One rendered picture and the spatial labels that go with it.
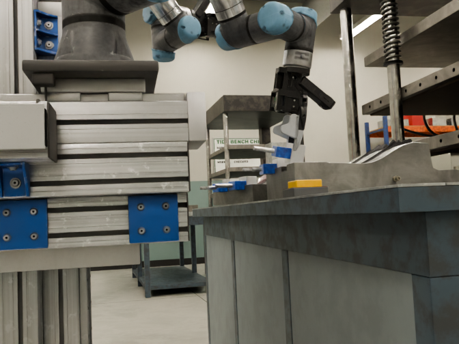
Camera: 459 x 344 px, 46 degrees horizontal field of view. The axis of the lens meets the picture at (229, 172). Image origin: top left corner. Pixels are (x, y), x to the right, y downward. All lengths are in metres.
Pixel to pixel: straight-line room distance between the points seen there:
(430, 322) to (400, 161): 0.73
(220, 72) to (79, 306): 7.97
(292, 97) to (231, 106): 4.60
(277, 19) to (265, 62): 7.97
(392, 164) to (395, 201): 0.71
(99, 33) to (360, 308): 0.67
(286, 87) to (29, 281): 0.77
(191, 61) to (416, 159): 7.65
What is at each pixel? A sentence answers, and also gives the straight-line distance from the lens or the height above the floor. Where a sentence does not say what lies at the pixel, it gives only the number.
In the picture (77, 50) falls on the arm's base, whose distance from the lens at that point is 1.01.
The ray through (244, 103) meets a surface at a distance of 6.05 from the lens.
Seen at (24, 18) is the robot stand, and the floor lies 1.19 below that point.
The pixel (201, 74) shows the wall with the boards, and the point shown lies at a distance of 8.97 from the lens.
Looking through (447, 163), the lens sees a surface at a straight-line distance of 2.23.
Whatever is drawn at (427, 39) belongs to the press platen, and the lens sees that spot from 2.61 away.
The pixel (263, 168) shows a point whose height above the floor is 0.89.
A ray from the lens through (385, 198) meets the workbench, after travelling 0.79.
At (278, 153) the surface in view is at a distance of 1.41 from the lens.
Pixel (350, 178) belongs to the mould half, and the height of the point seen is 0.85.
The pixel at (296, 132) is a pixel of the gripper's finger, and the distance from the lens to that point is 1.41.
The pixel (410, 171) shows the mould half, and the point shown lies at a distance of 1.49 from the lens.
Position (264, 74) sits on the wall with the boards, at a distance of 9.24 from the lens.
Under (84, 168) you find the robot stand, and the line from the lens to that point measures 0.97.
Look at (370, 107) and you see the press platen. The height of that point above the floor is 1.26.
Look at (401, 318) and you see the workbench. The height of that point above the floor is 0.60.
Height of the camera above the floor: 0.77
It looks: 4 degrees up
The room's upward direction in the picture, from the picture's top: 3 degrees counter-clockwise
